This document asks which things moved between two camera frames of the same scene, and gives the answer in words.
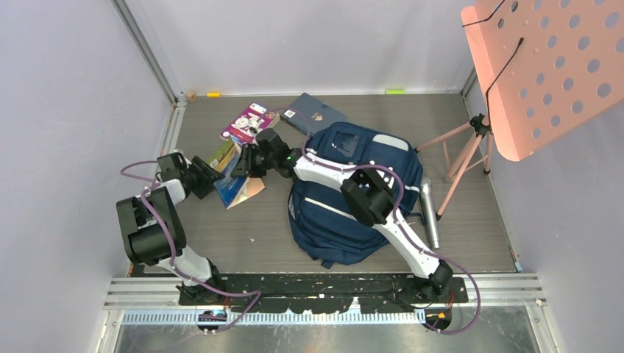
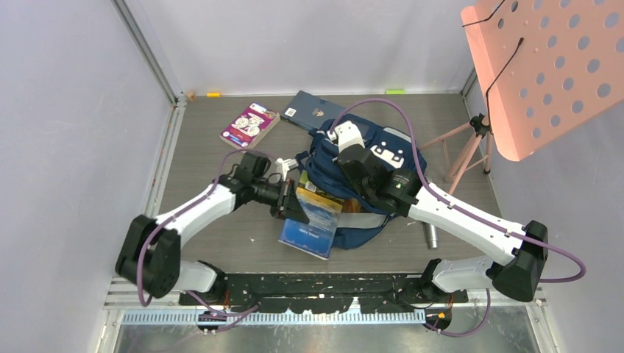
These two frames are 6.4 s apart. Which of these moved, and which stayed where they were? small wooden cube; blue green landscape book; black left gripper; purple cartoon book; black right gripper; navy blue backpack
Moved: black right gripper; black left gripper; blue green landscape book
Stayed: small wooden cube; purple cartoon book; navy blue backpack
